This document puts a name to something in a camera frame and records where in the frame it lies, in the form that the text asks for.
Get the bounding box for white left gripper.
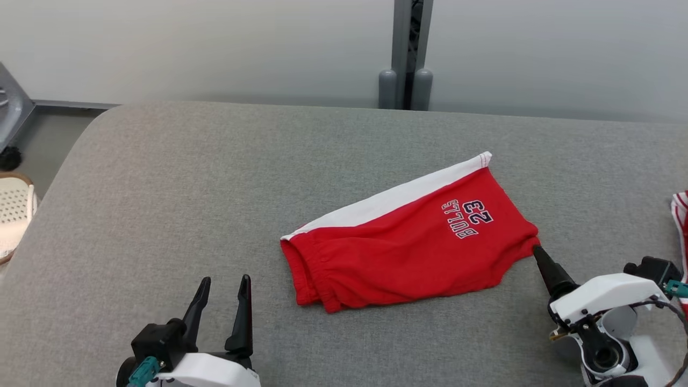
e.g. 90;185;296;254
153;275;262;387

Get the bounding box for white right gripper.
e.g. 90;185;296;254
532;245;670;328

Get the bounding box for red Bulls 23 jersey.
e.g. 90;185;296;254
671;191;688;318

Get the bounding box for red Bulls 23 shorts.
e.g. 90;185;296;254
280;152;540;313

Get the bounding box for grey fabric sofa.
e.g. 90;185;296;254
0;101;688;387

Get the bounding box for cream perforated laundry basket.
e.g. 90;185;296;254
0;172;38;265

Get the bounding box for black left cable teal plug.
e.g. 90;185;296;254
127;356;162;387

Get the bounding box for grey partition post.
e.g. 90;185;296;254
378;0;434;111

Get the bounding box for grey desk frame with caster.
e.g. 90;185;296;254
0;62;36;171

